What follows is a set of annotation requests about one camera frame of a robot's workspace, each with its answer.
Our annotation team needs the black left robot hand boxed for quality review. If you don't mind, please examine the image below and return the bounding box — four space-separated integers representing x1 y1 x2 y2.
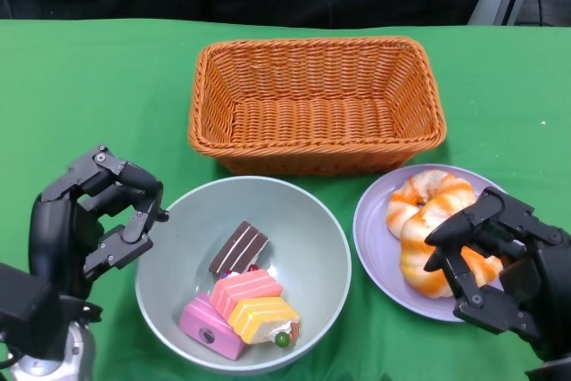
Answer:
29 145 170 300

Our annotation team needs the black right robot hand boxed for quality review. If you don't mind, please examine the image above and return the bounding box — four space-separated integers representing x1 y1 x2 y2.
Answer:
423 187 571 362

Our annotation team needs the orange striped bread roll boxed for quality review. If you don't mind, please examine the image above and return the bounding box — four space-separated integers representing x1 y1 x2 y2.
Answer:
385 170 477 239
400 195 505 300

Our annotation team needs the pale green bowl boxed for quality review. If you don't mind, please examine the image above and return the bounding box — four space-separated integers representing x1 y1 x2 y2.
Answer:
135 175 352 376

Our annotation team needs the pink cake slice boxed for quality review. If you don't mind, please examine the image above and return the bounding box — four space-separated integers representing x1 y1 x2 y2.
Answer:
179 292 247 360

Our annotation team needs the lavender plate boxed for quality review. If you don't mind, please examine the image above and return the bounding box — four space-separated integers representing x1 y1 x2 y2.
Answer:
352 163 536 323

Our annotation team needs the brown chocolate cake slice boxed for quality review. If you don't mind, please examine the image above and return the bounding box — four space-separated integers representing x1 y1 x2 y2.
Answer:
208 220 271 278

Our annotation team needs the salmon striped cake slice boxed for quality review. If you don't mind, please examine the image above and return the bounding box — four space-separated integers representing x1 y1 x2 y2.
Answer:
209 267 285 319

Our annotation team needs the yellow cake slice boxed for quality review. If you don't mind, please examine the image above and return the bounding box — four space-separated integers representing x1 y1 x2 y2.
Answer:
228 295 301 350

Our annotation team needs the orange wicker basket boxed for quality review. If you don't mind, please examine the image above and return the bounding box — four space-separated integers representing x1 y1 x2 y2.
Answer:
187 36 449 176

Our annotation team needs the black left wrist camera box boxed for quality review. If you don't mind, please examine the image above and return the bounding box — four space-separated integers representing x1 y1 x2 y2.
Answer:
0 262 64 360

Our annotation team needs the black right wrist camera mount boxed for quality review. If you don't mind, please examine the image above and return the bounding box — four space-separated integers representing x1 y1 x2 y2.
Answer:
525 356 571 381

